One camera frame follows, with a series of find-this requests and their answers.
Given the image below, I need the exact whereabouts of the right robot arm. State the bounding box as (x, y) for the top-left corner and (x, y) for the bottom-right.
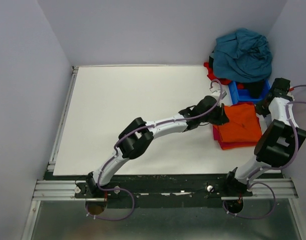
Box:
(225, 78), (306, 193)

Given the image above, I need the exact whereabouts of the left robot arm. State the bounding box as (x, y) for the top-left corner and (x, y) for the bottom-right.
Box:
(86, 94), (229, 195)

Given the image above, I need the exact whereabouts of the folded magenta t shirt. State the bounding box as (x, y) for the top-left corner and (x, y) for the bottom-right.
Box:
(212, 126), (257, 147)

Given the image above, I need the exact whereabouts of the blue plastic bin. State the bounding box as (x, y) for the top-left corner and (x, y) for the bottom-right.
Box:
(228, 80), (270, 105)

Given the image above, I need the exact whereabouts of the red crumpled t shirt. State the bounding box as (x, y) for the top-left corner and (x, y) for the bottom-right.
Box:
(203, 62), (245, 90)

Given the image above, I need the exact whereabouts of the teal crumpled t shirt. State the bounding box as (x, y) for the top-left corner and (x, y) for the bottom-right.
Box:
(212, 28), (272, 83)

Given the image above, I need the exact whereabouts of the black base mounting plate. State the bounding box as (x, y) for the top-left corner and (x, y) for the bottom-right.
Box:
(44, 172), (285, 210)

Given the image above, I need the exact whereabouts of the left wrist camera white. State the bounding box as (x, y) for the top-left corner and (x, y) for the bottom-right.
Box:
(210, 87), (227, 100)

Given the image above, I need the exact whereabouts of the aluminium extrusion rail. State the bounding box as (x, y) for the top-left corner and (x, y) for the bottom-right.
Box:
(33, 178), (298, 201)

